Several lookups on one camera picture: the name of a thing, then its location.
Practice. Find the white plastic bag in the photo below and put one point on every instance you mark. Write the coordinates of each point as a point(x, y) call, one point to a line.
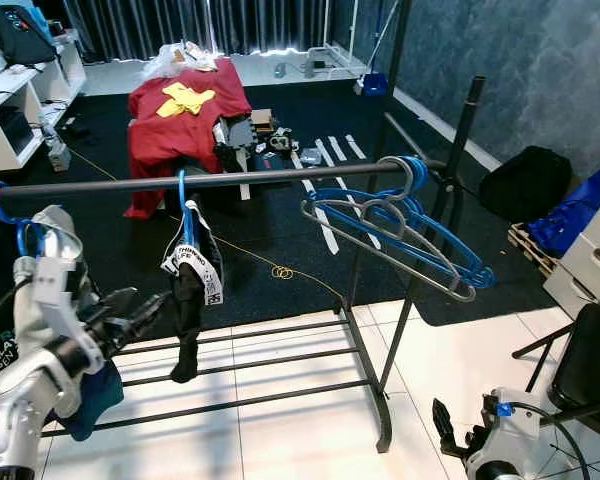
point(170, 62)

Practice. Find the dark pleated curtain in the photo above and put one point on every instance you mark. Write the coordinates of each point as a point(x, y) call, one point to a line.
point(180, 25)

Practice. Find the white shelf unit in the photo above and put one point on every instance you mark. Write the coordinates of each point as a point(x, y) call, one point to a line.
point(0, 110)

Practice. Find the blue fabric bag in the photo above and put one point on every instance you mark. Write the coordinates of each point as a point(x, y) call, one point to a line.
point(575, 215)

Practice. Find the black chair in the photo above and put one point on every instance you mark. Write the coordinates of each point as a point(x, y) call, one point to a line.
point(590, 360)

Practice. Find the wooden pallet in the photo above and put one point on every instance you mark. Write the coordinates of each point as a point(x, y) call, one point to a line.
point(525, 245)

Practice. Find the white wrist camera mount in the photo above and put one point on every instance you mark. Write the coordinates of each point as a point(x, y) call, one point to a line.
point(510, 430)
point(55, 300)

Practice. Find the black metal clothes rack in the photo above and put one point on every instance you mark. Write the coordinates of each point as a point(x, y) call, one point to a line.
point(280, 174)

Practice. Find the grey plastic hanger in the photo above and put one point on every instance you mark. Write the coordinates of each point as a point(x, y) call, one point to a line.
point(308, 209)

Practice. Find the black soft bag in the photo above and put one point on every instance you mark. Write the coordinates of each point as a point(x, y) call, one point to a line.
point(525, 185)

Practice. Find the black garment with white label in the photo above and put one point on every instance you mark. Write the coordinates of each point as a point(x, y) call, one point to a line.
point(188, 310)

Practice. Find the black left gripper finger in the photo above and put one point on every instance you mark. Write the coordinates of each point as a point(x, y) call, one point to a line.
point(122, 297)
point(150, 312)

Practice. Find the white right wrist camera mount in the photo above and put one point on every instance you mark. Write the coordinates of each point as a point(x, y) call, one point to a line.
point(510, 430)

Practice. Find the black backpack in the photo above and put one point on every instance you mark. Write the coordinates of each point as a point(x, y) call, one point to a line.
point(20, 35)

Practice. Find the blue dustpan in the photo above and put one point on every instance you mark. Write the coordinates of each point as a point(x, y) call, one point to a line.
point(374, 85)

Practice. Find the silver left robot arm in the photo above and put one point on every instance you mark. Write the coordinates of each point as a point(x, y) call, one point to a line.
point(20, 400)

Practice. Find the white cabinet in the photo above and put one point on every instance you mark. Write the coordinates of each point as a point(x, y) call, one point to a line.
point(590, 270)

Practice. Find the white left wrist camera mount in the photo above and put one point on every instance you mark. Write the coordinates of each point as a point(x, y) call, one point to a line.
point(55, 300)

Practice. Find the yellow cloth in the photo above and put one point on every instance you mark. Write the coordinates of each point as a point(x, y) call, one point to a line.
point(185, 100)

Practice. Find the red cloth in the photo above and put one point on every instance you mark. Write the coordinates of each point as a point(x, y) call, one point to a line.
point(180, 140)

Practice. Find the dark blue garment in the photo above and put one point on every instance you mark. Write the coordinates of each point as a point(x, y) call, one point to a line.
point(95, 400)

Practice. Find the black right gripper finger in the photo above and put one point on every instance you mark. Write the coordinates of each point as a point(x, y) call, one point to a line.
point(444, 422)
point(471, 429)

